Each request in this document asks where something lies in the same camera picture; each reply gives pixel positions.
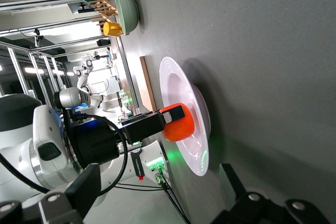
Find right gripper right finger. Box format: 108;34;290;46
209;163;286;224

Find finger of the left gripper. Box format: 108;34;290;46
160;105;186;126

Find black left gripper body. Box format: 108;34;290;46
73;112;167;169

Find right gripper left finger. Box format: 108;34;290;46
38;163;102;224

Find orange fruit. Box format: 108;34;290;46
160;102;195;143

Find white round plate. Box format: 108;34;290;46
159;56;212;177

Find wooden cutting board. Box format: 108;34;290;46
139;56;158;112

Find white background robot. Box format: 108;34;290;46
72;53;121;112

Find yellow cup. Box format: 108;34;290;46
102;21;124;38

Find pale green bowl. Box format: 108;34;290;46
114;0;140;36

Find wooden peg drying rack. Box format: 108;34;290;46
88;0;119;32

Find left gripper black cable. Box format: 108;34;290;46
0;113;129;196

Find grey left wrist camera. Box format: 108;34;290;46
54;87;91;110

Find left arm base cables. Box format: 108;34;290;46
115;165;191;224

